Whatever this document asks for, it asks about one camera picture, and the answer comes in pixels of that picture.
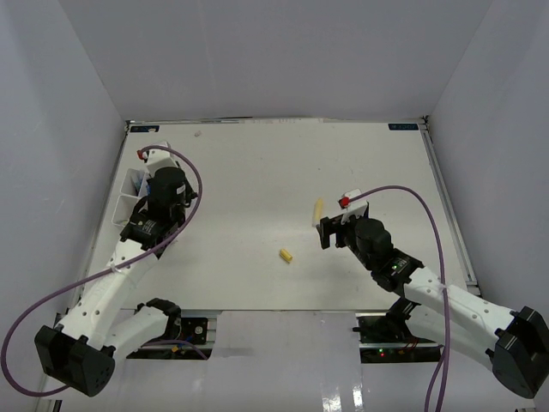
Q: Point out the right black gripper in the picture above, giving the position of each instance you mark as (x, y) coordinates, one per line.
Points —
(328, 227)

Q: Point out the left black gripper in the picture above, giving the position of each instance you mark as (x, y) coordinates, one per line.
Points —
(190, 194)

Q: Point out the yellow glue stick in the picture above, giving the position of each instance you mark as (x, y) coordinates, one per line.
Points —
(317, 212)

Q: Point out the dark blue pen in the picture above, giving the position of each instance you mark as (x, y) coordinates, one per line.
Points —
(136, 178)

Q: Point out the small yellow cylinder eraser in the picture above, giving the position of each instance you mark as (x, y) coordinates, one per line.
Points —
(286, 255)

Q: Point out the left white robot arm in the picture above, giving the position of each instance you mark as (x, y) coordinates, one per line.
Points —
(83, 348)

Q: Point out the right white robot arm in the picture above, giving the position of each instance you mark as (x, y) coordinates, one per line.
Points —
(512, 344)

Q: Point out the white compartment organizer box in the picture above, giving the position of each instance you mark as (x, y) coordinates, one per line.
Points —
(127, 200)

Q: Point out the blue logo sticker right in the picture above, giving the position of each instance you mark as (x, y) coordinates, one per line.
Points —
(403, 126)

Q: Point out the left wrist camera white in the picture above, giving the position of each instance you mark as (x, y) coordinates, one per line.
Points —
(155, 159)

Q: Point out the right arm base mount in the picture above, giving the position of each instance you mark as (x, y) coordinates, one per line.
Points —
(384, 337)

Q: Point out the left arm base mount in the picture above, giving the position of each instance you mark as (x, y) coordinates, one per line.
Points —
(194, 343)

